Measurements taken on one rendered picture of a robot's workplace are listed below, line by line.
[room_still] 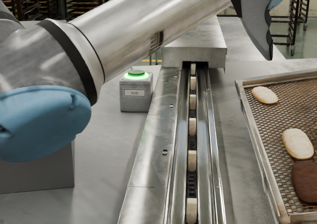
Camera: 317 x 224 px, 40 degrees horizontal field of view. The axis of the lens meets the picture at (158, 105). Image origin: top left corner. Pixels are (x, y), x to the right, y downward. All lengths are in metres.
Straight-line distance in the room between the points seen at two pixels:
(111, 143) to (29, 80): 0.41
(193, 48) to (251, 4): 0.80
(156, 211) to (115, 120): 0.42
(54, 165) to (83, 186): 0.06
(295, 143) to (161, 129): 0.25
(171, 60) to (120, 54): 0.69
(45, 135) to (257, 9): 0.25
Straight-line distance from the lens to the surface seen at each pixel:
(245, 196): 0.68
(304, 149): 0.64
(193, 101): 0.95
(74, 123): 0.50
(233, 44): 1.75
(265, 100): 0.84
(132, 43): 0.52
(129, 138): 0.86
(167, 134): 0.77
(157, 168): 0.66
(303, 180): 0.57
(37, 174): 0.69
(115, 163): 0.77
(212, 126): 0.81
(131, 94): 0.98
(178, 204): 0.60
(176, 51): 1.20
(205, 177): 0.66
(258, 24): 0.41
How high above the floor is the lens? 1.17
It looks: 20 degrees down
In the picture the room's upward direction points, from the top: straight up
